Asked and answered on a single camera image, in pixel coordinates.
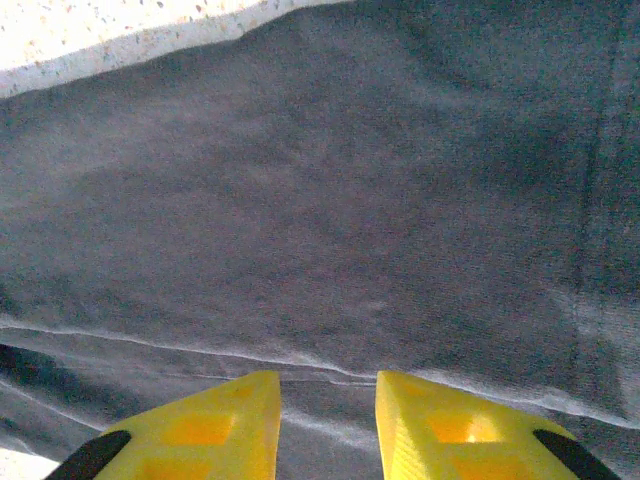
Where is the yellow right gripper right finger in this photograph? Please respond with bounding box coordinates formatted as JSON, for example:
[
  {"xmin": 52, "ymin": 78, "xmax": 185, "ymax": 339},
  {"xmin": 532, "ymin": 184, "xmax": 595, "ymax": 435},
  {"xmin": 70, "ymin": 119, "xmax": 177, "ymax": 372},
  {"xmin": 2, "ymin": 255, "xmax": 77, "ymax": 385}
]
[{"xmin": 375, "ymin": 369, "xmax": 624, "ymax": 480}]

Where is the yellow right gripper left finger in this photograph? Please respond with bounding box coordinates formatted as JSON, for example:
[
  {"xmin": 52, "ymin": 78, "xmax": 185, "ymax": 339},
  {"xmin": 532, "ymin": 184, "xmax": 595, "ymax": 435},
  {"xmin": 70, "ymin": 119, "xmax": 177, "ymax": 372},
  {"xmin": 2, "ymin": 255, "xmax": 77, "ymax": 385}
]
[{"xmin": 44, "ymin": 370, "xmax": 282, "ymax": 480}]

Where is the grey t-shirt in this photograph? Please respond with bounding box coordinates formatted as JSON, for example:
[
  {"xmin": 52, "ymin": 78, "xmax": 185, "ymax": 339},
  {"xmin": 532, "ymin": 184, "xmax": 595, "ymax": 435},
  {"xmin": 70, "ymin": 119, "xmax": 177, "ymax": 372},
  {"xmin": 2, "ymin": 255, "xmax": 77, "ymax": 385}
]
[{"xmin": 0, "ymin": 0, "xmax": 640, "ymax": 480}]

